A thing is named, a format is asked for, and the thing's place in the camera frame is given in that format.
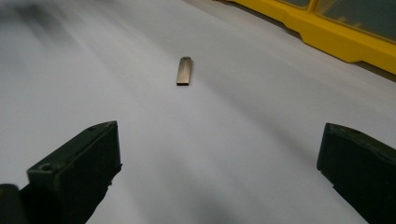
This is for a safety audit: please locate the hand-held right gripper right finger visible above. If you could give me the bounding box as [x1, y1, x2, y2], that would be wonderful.
[317, 122, 396, 224]

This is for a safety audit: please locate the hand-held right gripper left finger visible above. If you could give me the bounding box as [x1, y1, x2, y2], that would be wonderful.
[19, 120, 123, 224]

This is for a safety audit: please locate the yellow compartment storage box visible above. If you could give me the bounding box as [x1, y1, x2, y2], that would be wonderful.
[218, 0, 396, 76]

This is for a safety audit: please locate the metal usb flash drive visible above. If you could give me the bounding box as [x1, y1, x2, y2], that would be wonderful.
[176, 56, 193, 87]

